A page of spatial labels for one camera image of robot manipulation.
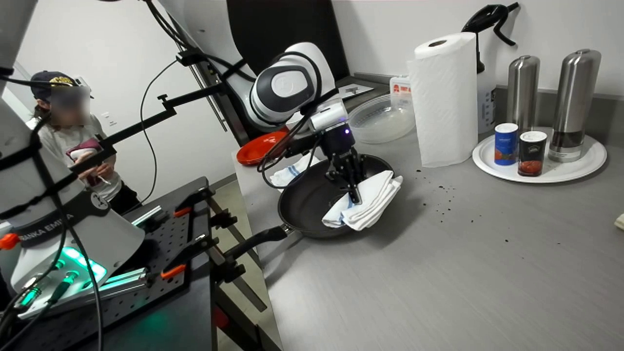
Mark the white towel with blue stripes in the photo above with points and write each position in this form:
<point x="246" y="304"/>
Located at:
<point x="371" y="201"/>
<point x="289" y="175"/>

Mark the paper towel roll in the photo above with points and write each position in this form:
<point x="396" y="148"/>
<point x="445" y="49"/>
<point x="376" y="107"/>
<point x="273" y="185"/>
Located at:
<point x="445" y="97"/>

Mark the white round tray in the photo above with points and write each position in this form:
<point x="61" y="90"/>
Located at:
<point x="571" y="170"/>

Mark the person with cap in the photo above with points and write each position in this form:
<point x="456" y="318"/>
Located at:
<point x="70" y="136"/>

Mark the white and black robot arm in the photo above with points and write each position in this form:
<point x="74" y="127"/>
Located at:
<point x="285" y="84"/>

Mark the red plate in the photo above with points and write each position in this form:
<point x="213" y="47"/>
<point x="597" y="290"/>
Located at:
<point x="256" y="150"/>

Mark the orange bench clamp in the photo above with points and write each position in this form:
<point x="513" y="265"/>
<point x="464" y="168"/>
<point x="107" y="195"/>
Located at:
<point x="174" y="271"/>
<point x="181" y="211"/>

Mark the black monitor panel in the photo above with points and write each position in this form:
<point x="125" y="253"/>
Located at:
<point x="279" y="25"/>

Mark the spray bottle with black trigger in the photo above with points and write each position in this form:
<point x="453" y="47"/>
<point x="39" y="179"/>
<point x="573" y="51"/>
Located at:
<point x="488" y="16"/>

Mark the large steel grinder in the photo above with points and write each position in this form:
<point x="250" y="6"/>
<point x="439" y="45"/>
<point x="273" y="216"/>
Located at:
<point x="575" y="97"/>

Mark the black frying pan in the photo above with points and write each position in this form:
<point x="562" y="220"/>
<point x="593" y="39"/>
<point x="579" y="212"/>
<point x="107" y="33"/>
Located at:
<point x="304" y="201"/>

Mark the small steel grinder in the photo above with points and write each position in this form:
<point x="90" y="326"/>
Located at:
<point x="523" y="90"/>

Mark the green lit device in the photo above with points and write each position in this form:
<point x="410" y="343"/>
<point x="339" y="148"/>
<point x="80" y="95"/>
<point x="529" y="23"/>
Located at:
<point x="78" y="273"/>

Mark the red labelled white box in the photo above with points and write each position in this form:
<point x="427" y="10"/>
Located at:
<point x="400" y="88"/>

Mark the black diagonal support pole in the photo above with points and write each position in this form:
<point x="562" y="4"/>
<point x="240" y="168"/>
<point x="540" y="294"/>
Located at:
<point x="220" y="97"/>

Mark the black bench clamp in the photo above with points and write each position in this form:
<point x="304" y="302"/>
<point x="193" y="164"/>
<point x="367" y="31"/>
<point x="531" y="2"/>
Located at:
<point x="230" y="269"/>
<point x="222" y="216"/>

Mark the small white object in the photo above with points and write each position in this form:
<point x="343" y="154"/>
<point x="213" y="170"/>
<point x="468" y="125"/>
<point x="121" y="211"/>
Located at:
<point x="618" y="222"/>

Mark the blue spice can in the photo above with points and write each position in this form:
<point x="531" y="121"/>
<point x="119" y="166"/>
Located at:
<point x="505" y="144"/>

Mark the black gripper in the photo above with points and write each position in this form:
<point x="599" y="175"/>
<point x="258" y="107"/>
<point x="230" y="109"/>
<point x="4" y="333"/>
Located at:
<point x="343" y="148"/>

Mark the dark red spice can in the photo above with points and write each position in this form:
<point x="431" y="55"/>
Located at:
<point x="531" y="154"/>

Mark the black workbench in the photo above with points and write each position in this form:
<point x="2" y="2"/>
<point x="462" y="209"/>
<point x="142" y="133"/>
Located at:
<point x="176" y="304"/>

